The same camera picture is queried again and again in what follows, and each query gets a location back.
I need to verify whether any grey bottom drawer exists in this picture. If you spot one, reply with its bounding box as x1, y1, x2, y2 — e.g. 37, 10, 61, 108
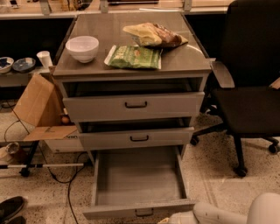
83, 146, 195, 220

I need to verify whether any brown paper cup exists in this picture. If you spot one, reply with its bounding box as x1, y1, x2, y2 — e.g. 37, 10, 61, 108
0, 142, 27, 164

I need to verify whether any white paper cup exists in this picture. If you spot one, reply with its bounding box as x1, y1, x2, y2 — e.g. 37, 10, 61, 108
37, 51, 53, 68

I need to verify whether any grey drawer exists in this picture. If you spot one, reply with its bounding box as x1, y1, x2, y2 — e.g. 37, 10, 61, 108
63, 92, 204, 122
83, 146, 195, 220
79, 127, 194, 151

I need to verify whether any small orange ball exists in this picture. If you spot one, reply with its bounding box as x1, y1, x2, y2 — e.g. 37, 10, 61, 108
61, 115, 70, 125

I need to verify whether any black white stand bar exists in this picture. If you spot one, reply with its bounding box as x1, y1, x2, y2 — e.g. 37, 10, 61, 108
0, 141, 85, 177

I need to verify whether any grey drawer cabinet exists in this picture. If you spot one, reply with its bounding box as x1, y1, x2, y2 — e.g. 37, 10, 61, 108
52, 11, 212, 165

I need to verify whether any grey top drawer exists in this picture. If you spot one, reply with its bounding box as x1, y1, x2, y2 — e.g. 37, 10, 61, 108
63, 92, 204, 122

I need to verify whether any open cardboard box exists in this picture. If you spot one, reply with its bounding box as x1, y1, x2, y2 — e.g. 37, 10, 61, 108
13, 73, 84, 153

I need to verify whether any black office chair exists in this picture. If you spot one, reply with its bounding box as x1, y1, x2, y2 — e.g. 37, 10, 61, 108
191, 0, 280, 177

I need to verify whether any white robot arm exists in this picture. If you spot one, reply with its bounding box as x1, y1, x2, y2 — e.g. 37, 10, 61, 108
157, 192, 280, 224

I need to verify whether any blue ceramic bowl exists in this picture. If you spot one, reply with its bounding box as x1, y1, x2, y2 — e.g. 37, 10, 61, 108
12, 58, 36, 73

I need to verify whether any yellow brown snack bag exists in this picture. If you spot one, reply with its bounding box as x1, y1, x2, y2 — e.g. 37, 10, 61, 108
122, 23, 188, 48

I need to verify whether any black cable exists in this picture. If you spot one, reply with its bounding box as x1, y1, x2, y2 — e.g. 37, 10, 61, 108
0, 100, 88, 224

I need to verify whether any green snack bag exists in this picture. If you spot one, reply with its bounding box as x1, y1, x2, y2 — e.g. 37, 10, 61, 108
104, 45, 161, 69

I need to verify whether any black shoe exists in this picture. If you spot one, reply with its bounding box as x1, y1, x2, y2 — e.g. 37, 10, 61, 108
0, 196, 26, 224

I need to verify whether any grey middle drawer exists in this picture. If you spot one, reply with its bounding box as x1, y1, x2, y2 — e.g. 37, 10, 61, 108
79, 127, 194, 151

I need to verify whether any blue white bowl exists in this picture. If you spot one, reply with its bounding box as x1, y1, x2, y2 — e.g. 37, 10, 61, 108
0, 57, 14, 74

